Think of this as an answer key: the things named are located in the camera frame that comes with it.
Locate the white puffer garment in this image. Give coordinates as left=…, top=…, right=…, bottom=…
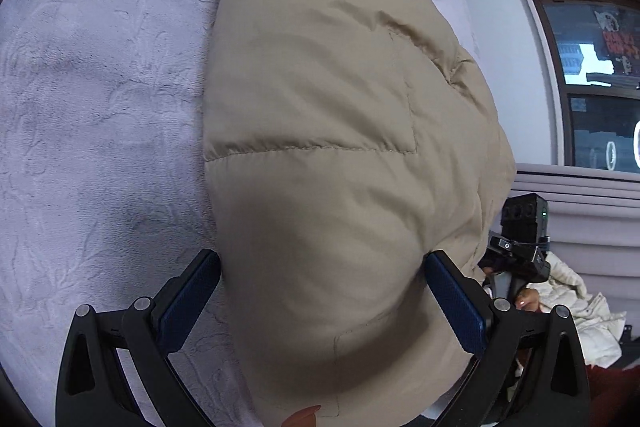
left=528, top=251, right=627, bottom=369

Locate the lavender plush bedspread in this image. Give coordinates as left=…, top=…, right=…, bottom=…
left=0, top=0, right=476, bottom=427

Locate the person's left hand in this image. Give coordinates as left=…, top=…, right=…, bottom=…
left=281, top=405, right=321, bottom=427

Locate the red sleeve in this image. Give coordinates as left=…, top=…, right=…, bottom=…
left=587, top=365, right=640, bottom=427

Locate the grey curtain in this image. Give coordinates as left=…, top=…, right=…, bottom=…
left=512, top=164, right=639, bottom=300

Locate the beige puffer jacket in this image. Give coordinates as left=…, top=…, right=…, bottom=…
left=203, top=0, right=515, bottom=426

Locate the dark framed window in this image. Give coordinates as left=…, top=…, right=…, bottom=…
left=533, top=0, right=639, bottom=173

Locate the person's right hand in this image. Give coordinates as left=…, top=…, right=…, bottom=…
left=512, top=286, right=542, bottom=313

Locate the black camera box right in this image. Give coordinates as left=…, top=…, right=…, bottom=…
left=500, top=193, right=549, bottom=251

